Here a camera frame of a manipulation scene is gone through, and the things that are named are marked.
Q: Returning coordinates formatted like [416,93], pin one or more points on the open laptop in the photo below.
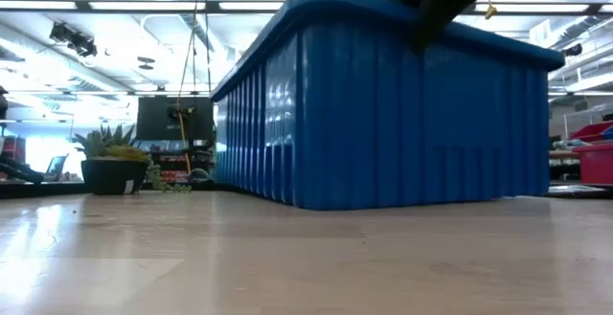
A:
[57,164]

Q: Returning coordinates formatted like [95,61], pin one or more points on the dark grey slotted rail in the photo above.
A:
[574,190]

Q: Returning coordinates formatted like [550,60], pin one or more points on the potted succulent plant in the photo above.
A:
[110,176]

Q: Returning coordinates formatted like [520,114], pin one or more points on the black diagonal beam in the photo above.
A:
[19,171]

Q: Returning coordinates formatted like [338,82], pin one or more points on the black ceiling box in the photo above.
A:
[573,50]

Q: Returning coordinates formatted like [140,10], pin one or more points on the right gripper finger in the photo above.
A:
[428,30]

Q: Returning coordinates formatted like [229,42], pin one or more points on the grey dome object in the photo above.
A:
[198,175]

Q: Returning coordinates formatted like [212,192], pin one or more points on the red plastic crate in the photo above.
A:
[596,164]

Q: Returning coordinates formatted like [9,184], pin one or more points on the black monitor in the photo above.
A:
[153,119]

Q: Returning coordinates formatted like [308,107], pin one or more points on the wooden background table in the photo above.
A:
[562,154]

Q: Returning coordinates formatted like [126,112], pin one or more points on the red background object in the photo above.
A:
[12,148]

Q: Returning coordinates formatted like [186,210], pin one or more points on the blue plastic bin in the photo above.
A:
[383,114]

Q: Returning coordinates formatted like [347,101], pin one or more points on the overhead light bar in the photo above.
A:
[143,6]

